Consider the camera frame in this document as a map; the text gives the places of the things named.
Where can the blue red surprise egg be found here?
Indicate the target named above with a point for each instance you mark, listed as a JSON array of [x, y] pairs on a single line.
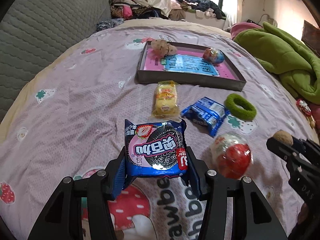
[[214, 56]]

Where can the dark wooden cabinet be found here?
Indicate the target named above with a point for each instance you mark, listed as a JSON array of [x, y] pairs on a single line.
[[311, 37]]

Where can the pile of clothes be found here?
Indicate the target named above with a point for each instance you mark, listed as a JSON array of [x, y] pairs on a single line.
[[124, 10]]

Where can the green fleece blanket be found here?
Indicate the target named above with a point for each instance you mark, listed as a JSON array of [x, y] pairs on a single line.
[[279, 53]]

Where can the clothes on window sill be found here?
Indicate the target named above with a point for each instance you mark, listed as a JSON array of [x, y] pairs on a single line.
[[208, 7]]

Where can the small blue Oreo packet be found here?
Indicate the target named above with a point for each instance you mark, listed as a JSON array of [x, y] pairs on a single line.
[[208, 113]]

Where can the red white candy wrapper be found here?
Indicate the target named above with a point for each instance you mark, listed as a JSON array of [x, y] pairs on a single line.
[[303, 107]]

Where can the blue strawberry Oreo packet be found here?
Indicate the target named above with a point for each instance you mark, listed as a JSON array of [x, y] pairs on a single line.
[[153, 150]]

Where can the grey quilted headboard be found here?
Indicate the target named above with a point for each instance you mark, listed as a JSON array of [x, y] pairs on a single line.
[[34, 33]]

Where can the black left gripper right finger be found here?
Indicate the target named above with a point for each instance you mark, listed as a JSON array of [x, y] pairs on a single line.
[[252, 215]]

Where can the beige plush toy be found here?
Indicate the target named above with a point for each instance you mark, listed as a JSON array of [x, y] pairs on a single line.
[[162, 48]]

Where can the red white surprise egg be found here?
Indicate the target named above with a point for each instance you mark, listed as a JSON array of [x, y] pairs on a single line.
[[231, 155]]

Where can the dark tray with pink base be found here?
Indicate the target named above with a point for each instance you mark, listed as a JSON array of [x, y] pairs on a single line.
[[188, 67]]

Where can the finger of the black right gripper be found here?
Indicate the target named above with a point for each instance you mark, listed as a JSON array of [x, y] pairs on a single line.
[[283, 151], [307, 148]]

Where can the brown walnut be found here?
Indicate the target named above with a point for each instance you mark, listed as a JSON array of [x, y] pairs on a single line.
[[284, 137]]

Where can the yellow wrapped cake snack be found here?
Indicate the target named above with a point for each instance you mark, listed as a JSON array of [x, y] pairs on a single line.
[[166, 100]]

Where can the pink pillow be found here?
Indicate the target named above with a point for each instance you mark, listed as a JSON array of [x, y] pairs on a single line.
[[242, 26]]

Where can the pink strawberry print blanket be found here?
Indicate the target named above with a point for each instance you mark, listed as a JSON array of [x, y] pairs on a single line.
[[72, 124]]

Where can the right white curtain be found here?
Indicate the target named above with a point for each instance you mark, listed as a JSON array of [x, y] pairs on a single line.
[[233, 12]]

